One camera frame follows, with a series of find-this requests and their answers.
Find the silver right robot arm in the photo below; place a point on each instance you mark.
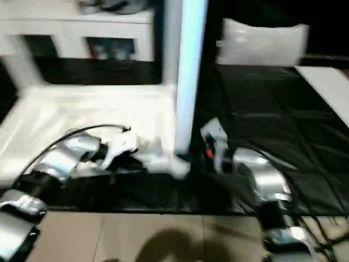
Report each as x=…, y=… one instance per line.
x=272, y=177

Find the white plastic table leg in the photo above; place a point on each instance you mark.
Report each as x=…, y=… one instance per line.
x=19, y=60
x=170, y=41
x=191, y=82

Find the grey rounded bag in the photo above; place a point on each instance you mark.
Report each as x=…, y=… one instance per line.
x=120, y=5

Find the dark clutter pile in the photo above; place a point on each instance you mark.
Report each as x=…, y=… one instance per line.
x=88, y=6

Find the grey cushion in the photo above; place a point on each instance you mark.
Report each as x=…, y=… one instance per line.
x=261, y=41

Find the white flat board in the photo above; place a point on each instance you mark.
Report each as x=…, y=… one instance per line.
x=324, y=82

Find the black work mat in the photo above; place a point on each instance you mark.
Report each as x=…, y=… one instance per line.
x=272, y=109

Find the black furniture with gold label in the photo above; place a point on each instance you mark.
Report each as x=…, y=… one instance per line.
x=215, y=27

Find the small white jar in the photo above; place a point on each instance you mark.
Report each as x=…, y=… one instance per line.
x=118, y=52
x=99, y=53

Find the white plastic table top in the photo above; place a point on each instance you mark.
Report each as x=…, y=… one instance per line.
x=81, y=103

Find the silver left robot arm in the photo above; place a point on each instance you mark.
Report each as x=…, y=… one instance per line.
x=60, y=161

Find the white sideboard with glass doors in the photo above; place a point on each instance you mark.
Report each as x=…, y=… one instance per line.
x=81, y=24

